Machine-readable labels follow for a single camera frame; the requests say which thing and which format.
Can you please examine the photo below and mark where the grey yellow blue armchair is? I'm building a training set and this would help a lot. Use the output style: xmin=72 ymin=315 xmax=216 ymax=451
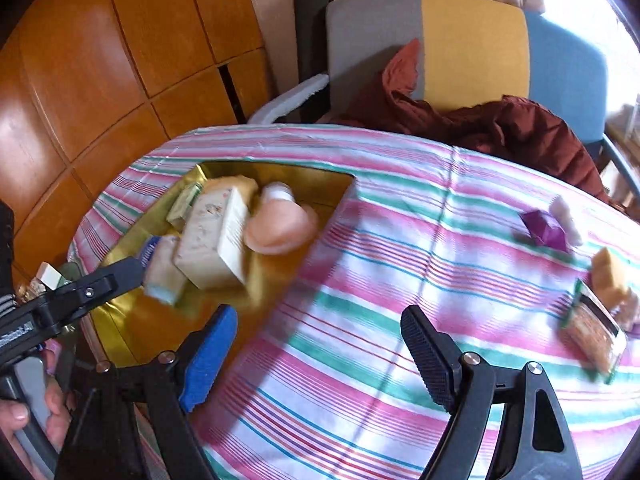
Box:
xmin=247 ymin=0 xmax=640 ymax=201

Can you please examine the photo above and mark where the wooden wardrobe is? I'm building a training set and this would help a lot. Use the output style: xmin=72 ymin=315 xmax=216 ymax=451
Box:
xmin=0 ymin=0 xmax=273 ymax=281

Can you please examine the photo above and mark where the maroon puffer jacket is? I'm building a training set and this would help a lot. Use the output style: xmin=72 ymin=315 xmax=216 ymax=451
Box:
xmin=335 ymin=39 xmax=608 ymax=203

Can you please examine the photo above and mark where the green glass table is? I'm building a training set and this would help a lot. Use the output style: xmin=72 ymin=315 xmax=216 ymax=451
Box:
xmin=55 ymin=260 xmax=83 ymax=286

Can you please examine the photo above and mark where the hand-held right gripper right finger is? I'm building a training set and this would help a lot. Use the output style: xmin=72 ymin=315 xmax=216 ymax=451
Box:
xmin=400 ymin=305 xmax=584 ymax=480

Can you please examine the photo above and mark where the gold tin box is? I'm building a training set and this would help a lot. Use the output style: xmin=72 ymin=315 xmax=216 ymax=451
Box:
xmin=82 ymin=160 xmax=358 ymax=368

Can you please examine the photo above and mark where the purple snack packet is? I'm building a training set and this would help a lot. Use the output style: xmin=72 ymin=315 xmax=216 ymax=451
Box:
xmin=517 ymin=208 xmax=571 ymax=253

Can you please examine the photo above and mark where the small green white box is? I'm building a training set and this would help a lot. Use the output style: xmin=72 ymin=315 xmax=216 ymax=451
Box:
xmin=166 ymin=182 xmax=203 ymax=231

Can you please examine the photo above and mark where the large white carton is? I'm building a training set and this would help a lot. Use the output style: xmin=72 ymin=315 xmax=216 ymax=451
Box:
xmin=172 ymin=186 xmax=251 ymax=291

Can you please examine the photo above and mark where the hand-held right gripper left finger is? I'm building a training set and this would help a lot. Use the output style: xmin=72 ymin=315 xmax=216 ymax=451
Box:
xmin=55 ymin=304 xmax=240 ymax=480

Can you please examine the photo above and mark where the person's left hand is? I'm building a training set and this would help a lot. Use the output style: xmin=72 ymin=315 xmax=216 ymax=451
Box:
xmin=0 ymin=385 xmax=77 ymax=476

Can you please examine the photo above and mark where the black rolled mat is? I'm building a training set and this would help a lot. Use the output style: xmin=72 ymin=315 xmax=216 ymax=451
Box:
xmin=292 ymin=0 xmax=333 ymax=123

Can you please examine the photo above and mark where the yellow sponge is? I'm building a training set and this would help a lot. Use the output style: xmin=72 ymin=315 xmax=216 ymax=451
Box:
xmin=200 ymin=175 xmax=260 ymax=211
xmin=590 ymin=247 xmax=636 ymax=306

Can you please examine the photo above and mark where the striped tablecloth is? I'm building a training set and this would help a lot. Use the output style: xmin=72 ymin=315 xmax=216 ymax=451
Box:
xmin=67 ymin=125 xmax=640 ymax=480

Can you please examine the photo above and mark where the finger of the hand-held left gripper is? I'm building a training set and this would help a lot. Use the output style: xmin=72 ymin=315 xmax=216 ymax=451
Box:
xmin=30 ymin=256 xmax=147 ymax=330

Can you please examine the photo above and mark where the cracker packet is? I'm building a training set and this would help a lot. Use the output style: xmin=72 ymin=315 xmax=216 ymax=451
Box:
xmin=560 ymin=280 xmax=628 ymax=386

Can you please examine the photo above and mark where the peach round bottle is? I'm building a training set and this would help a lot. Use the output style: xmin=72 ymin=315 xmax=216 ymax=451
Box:
xmin=244 ymin=182 xmax=320 ymax=256

